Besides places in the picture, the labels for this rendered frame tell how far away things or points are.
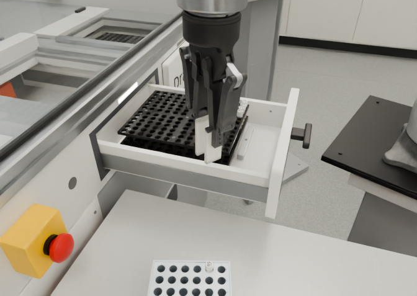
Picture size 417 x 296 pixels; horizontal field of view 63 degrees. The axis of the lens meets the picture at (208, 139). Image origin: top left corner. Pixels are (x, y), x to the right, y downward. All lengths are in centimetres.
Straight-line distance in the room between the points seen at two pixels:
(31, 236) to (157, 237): 23
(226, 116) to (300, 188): 144
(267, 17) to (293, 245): 114
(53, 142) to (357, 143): 68
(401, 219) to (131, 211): 62
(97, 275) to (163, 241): 12
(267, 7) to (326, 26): 198
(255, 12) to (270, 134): 86
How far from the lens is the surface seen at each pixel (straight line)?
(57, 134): 56
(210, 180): 60
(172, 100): 76
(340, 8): 349
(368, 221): 97
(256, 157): 70
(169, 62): 87
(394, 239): 98
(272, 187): 55
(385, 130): 98
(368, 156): 87
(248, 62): 160
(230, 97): 45
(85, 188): 66
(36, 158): 55
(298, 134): 65
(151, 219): 68
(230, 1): 42
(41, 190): 57
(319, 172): 201
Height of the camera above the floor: 128
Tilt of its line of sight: 36 degrees down
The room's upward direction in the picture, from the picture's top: straight up
